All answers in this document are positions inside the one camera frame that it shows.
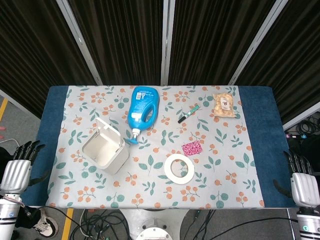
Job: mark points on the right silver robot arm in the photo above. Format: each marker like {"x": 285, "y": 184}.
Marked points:
{"x": 308, "y": 223}

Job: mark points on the white black sneaker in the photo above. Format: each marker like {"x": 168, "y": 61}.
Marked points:
{"x": 45, "y": 225}

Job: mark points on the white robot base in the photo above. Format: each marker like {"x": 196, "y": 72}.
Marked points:
{"x": 153, "y": 225}

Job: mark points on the floral grey tablecloth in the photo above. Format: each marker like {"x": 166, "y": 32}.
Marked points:
{"x": 155, "y": 190}

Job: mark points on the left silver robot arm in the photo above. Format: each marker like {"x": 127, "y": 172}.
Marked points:
{"x": 8, "y": 215}

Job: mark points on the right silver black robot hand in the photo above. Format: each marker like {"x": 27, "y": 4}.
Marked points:
{"x": 303, "y": 186}

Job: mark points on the black power strip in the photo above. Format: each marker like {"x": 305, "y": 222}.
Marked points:
{"x": 297, "y": 136}

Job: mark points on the green black marker pen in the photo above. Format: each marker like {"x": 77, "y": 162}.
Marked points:
{"x": 189, "y": 114}

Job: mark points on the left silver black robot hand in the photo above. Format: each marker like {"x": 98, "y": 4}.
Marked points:
{"x": 16, "y": 171}

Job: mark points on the blue table cover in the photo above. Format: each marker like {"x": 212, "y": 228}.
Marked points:
{"x": 267, "y": 140}

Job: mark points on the pink patterned card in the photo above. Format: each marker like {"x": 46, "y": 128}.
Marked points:
{"x": 192, "y": 148}

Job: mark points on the white open-lid box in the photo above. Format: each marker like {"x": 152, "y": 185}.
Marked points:
{"x": 106, "y": 150}

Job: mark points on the blue pump detergent bottle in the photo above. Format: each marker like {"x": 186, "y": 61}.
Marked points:
{"x": 143, "y": 110}

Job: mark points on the dark curtain partition panel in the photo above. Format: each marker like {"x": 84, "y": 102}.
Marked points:
{"x": 287, "y": 60}
{"x": 120, "y": 40}
{"x": 37, "y": 50}
{"x": 215, "y": 40}

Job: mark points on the clear snack bag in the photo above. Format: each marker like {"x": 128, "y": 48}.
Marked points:
{"x": 224, "y": 105}

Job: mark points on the white tape roll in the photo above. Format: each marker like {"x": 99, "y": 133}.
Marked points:
{"x": 179, "y": 169}

